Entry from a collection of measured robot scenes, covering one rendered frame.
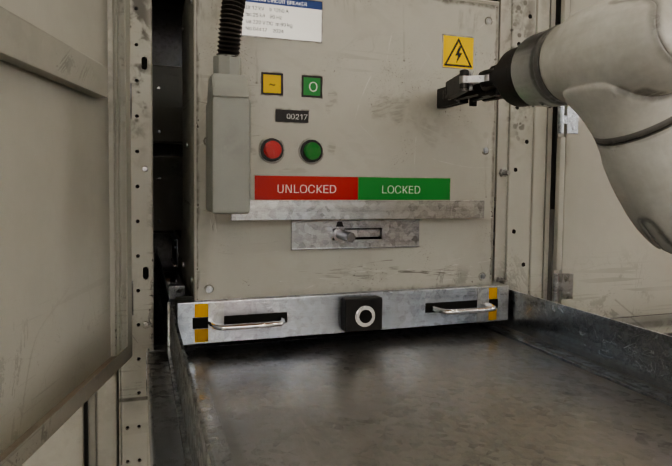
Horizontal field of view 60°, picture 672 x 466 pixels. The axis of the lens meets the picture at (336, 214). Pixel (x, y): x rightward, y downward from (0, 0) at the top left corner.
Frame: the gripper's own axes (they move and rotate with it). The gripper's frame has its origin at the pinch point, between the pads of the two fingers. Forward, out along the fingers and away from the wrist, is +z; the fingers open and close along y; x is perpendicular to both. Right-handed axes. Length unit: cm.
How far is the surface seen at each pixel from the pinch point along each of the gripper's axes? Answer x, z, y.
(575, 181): -12.9, 5.7, 28.8
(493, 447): -38, -34, -15
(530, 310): -33.8, -2.6, 13.5
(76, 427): -48, 6, -54
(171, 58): 20, 86, -37
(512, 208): -17.8, 7.7, 17.0
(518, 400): -38.2, -25.0, -5.1
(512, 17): 15.6, 7.9, 16.2
